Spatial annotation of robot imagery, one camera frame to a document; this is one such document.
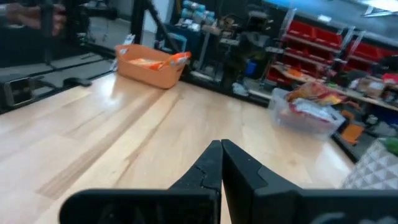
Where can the orange black shop vacuum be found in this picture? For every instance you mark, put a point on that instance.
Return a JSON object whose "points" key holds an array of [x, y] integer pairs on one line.
{"points": [[353, 133]]}

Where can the blue floor bin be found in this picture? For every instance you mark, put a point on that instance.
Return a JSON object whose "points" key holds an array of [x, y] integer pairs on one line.
{"points": [[250, 68]]}

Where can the teach pendant with screen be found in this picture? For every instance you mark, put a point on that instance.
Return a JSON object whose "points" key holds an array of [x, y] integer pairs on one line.
{"points": [[180, 39]]}

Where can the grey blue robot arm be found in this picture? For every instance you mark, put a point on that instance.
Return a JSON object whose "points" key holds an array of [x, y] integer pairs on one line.
{"points": [[194, 9]]}

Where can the cardboard box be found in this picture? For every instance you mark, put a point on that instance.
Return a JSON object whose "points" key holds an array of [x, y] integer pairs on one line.
{"points": [[371, 87]]}

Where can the clear plastic bin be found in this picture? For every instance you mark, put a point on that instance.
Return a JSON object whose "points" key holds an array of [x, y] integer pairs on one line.
{"points": [[311, 129]]}

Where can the red bin shelf rack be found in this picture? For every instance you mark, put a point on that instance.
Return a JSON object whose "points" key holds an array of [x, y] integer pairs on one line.
{"points": [[367, 51], [301, 31]]}

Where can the potted plant triangle pattern pot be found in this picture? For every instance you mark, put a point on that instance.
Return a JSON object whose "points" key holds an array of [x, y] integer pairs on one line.
{"points": [[373, 171]]}

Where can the ceiling light fixture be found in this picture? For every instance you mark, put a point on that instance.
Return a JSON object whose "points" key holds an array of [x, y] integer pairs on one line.
{"points": [[382, 4]]}

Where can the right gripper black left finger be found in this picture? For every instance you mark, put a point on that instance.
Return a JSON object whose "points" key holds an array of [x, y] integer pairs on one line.
{"points": [[199, 189]]}

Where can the small red bin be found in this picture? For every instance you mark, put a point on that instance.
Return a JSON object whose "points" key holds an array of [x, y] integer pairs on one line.
{"points": [[390, 77]]}

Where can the person's hand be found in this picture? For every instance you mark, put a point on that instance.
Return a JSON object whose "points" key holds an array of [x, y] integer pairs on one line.
{"points": [[28, 17]]}

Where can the orange plastic bin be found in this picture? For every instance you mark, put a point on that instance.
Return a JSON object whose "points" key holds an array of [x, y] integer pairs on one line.
{"points": [[146, 76]]}

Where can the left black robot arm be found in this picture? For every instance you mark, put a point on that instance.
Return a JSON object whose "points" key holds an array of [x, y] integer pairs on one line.
{"points": [[245, 56]]}

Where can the wooden workbench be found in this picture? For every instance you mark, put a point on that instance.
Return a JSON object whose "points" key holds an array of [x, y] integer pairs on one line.
{"points": [[373, 102]]}

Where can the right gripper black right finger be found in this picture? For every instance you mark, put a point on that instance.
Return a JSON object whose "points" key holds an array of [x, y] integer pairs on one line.
{"points": [[245, 193]]}

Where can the silver metal bracket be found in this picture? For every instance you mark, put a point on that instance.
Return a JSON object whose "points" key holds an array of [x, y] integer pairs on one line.
{"points": [[129, 39]]}

